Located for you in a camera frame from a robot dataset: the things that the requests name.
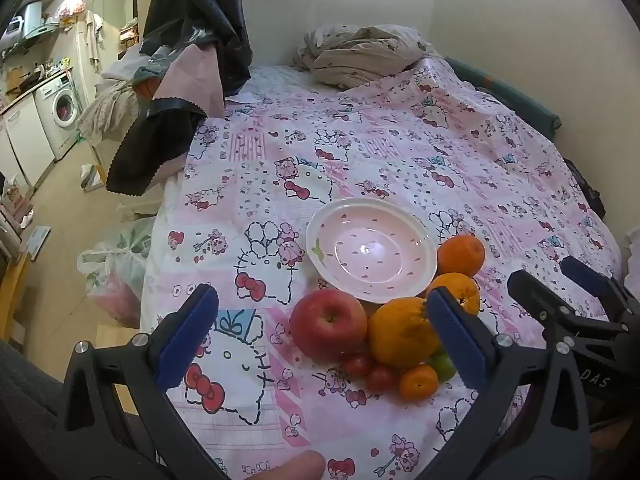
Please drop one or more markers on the pile of light clothes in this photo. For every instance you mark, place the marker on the pile of light clothes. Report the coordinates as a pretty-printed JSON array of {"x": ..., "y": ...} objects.
[{"x": 107, "y": 107}]

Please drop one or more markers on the pink speckled bowl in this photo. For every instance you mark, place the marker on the pink speckled bowl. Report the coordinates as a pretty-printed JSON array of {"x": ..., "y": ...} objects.
[{"x": 372, "y": 255}]

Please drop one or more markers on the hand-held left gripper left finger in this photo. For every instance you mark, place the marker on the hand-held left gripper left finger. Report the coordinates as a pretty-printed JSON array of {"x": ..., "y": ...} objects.
[{"x": 186, "y": 335}]

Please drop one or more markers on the white washing machine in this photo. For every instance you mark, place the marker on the white washing machine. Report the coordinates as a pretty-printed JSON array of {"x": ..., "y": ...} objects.
[{"x": 57, "y": 110}]

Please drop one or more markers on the large deep orange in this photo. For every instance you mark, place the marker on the large deep orange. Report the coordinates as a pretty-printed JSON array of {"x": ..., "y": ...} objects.
[{"x": 460, "y": 256}]

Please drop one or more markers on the small mandarin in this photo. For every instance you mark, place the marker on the small mandarin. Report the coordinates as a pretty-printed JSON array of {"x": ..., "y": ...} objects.
[{"x": 419, "y": 383}]

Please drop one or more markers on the teal bed frame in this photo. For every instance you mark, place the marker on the teal bed frame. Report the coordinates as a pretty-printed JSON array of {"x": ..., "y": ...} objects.
[{"x": 515, "y": 100}]

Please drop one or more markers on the person's left hand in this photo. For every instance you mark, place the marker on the person's left hand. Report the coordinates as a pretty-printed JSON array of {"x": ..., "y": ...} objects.
[{"x": 297, "y": 469}]

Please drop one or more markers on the crumpled beige bedding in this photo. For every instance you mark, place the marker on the crumpled beige bedding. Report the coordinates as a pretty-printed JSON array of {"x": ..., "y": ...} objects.
[{"x": 360, "y": 55}]

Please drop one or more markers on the black and pink cloth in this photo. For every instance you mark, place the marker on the black and pink cloth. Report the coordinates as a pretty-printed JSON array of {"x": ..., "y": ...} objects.
[{"x": 210, "y": 20}]

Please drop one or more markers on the white paper sheet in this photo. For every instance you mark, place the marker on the white paper sheet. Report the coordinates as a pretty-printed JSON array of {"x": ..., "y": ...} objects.
[{"x": 241, "y": 96}]

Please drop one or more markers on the hanging plastic bag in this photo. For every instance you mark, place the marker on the hanging plastic bag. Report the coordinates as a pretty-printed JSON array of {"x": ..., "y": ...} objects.
[{"x": 75, "y": 6}]

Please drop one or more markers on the dark bag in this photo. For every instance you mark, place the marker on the dark bag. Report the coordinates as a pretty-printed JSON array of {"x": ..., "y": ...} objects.
[{"x": 585, "y": 190}]

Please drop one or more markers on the yellow-orange stemmed citrus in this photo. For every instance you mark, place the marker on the yellow-orange stemmed citrus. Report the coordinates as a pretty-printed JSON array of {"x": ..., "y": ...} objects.
[{"x": 400, "y": 335}]

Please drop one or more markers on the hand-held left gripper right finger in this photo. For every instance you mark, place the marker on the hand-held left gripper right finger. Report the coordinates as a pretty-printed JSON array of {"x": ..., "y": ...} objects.
[{"x": 457, "y": 335}]

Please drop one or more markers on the clear plastic bag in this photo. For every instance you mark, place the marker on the clear plastic bag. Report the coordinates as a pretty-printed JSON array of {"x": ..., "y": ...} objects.
[{"x": 117, "y": 270}]

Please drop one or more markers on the pink cartoon printed blanket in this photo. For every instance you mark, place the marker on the pink cartoon printed blanket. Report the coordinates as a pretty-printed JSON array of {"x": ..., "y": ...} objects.
[{"x": 350, "y": 160}]

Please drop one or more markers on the cherry tomato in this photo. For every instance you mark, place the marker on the cherry tomato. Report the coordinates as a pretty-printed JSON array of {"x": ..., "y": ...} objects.
[
  {"x": 357, "y": 365},
  {"x": 381, "y": 378}
]

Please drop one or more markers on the small green fruit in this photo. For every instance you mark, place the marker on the small green fruit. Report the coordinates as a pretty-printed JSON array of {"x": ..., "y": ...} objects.
[{"x": 444, "y": 367}]

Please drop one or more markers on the white kitchen cabinet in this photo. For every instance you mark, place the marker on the white kitchen cabinet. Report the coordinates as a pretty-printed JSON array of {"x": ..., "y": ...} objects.
[{"x": 22, "y": 135}]

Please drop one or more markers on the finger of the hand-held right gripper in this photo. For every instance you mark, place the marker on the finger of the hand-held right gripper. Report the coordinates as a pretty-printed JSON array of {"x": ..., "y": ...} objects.
[
  {"x": 585, "y": 276},
  {"x": 530, "y": 295}
]

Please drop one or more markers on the red apple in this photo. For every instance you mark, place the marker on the red apple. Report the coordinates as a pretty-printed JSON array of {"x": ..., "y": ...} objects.
[{"x": 327, "y": 327}]

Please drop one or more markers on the medium orange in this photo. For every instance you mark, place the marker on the medium orange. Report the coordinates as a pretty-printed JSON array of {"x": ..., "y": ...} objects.
[{"x": 462, "y": 290}]

